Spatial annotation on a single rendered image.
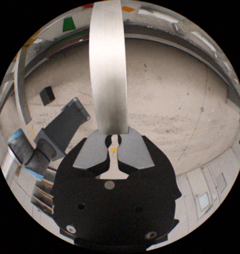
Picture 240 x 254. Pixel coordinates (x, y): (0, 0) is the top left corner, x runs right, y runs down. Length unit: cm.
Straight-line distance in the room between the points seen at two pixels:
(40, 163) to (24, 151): 14
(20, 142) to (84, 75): 84
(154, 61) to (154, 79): 22
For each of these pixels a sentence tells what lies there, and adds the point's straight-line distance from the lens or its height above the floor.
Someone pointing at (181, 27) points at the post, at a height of 74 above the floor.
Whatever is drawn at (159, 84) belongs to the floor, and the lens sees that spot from 103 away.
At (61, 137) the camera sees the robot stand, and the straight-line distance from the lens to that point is 71.
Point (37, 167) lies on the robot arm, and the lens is 61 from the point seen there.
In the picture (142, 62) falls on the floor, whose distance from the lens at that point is 98.
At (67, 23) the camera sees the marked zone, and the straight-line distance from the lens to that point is 28.
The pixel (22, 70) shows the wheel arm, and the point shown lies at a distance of 29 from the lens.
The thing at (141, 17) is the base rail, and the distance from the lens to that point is 33.
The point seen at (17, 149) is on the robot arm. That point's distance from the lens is 56.
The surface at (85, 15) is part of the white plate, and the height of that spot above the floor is 77.
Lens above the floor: 94
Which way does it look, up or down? 58 degrees down
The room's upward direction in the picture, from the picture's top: 178 degrees clockwise
